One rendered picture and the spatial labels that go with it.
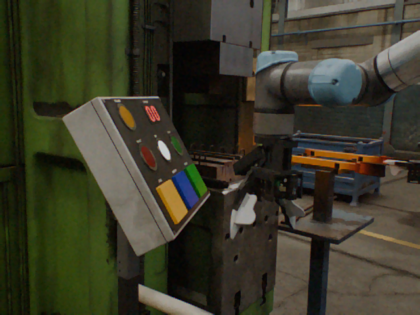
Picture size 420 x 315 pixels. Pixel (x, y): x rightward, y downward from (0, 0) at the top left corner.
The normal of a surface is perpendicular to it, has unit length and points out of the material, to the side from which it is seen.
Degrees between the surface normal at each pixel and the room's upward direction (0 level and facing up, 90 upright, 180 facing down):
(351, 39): 90
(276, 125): 90
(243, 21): 90
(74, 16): 89
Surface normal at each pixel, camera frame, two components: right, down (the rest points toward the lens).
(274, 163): -0.87, 0.05
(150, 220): -0.20, 0.15
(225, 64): 0.80, 0.11
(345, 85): 0.60, 0.14
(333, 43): -0.72, 0.09
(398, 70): -0.65, 0.43
